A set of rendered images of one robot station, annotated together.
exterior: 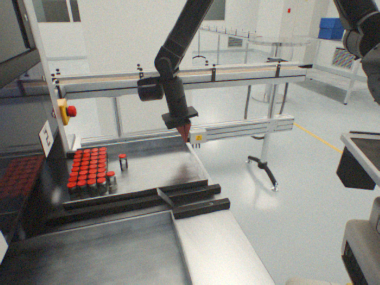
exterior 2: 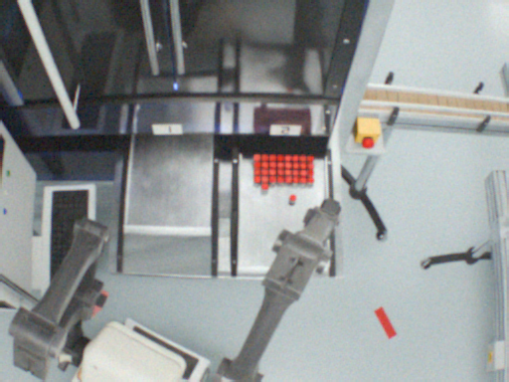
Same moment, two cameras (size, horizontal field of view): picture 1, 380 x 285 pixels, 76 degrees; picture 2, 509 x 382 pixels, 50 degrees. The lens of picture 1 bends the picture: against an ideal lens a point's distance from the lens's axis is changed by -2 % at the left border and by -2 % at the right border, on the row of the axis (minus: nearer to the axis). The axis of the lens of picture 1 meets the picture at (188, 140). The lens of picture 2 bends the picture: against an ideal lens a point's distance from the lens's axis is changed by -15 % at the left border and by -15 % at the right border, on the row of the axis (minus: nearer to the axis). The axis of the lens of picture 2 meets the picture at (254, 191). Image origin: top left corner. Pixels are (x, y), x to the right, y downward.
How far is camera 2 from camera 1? 1.58 m
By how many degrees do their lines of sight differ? 68
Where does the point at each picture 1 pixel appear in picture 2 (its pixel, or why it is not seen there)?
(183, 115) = not seen: hidden behind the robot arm
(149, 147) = not seen: hidden behind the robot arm
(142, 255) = (187, 207)
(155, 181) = (262, 227)
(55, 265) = (196, 158)
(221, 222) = (199, 265)
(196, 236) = (192, 244)
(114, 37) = not seen: outside the picture
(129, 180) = (271, 206)
